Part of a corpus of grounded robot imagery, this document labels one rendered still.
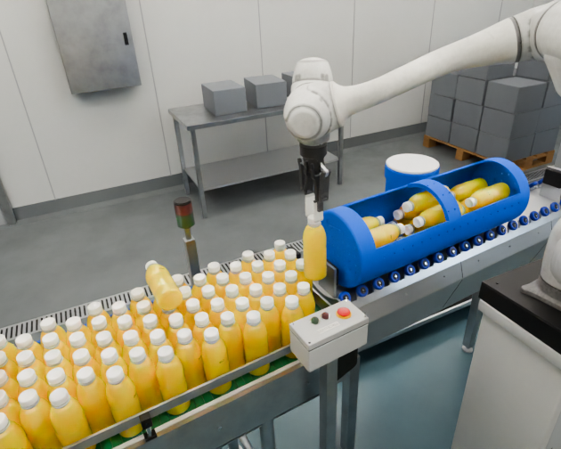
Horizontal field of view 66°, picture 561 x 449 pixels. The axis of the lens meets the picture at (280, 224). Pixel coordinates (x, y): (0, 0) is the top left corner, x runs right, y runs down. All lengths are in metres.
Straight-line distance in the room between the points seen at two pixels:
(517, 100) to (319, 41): 2.13
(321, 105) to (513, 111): 4.16
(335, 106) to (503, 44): 0.40
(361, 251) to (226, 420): 0.65
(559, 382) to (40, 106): 4.24
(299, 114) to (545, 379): 1.06
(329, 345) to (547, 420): 0.72
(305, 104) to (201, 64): 3.80
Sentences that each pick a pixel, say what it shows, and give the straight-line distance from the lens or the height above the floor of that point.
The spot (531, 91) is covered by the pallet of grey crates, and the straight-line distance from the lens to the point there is 5.10.
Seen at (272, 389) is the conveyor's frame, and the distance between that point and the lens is 1.39.
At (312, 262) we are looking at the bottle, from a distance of 1.33.
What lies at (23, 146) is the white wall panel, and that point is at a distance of 4.66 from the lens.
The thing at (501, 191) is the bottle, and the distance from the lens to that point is 1.98.
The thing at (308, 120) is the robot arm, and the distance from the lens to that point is 0.93.
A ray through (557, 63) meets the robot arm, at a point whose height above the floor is 1.76.
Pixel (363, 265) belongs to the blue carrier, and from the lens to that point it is 1.44.
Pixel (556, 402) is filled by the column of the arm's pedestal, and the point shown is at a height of 0.84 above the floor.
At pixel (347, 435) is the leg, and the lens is 2.14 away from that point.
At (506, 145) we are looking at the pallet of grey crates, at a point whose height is 0.34.
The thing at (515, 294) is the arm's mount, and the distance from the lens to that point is 1.51.
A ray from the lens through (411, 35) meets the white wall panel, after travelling 5.97.
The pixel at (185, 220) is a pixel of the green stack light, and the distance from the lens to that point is 1.59.
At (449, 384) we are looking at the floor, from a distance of 2.64.
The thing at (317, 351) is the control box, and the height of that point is 1.07.
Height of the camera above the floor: 1.92
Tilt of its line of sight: 29 degrees down
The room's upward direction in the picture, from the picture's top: 3 degrees counter-clockwise
